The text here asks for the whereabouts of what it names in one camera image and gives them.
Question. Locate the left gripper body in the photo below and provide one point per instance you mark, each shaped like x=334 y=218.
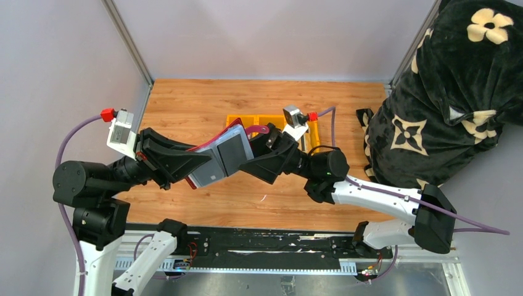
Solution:
x=137 y=143

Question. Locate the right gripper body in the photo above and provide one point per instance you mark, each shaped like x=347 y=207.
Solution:
x=298 y=163

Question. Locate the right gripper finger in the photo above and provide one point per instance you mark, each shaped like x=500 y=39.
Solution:
x=269 y=168
x=265 y=145

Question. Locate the red leather card holder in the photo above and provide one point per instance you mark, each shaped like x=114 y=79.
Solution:
x=229 y=149

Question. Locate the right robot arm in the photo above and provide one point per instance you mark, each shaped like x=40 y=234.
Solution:
x=424 y=217

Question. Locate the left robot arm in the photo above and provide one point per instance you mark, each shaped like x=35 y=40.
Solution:
x=99 y=218

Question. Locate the left yellow bin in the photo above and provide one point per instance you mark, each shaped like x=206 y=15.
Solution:
x=245 y=120

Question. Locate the black floral blanket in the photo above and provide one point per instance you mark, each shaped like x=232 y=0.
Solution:
x=463 y=85

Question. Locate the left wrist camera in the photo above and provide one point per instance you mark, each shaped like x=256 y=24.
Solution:
x=122 y=137

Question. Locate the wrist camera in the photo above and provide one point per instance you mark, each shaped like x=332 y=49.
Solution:
x=297 y=122
x=122 y=137

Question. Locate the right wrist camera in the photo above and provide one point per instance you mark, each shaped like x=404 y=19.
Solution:
x=297 y=122

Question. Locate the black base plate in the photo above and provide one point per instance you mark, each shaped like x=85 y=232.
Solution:
x=265 y=249

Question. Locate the aluminium frame rail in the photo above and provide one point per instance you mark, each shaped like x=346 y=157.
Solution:
x=126 y=265

